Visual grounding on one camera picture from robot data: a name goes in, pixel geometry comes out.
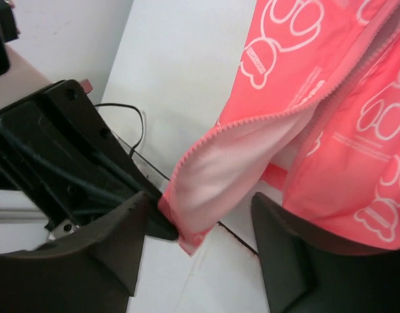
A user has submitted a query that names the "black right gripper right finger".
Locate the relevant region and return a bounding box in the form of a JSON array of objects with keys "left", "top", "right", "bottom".
[{"left": 251, "top": 192, "right": 377, "bottom": 312}]

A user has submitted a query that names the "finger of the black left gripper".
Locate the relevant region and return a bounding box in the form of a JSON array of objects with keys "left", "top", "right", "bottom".
[{"left": 146, "top": 209, "right": 179, "bottom": 241}]

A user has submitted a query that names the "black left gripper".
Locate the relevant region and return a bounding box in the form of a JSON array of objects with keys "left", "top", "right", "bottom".
[{"left": 0, "top": 80, "right": 164, "bottom": 231}]

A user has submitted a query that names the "pink patterned hooded jacket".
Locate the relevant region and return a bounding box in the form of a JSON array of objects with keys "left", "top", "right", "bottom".
[{"left": 159, "top": 1, "right": 400, "bottom": 255}]

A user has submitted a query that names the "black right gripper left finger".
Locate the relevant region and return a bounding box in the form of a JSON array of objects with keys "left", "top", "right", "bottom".
[{"left": 33, "top": 192, "right": 149, "bottom": 297}]

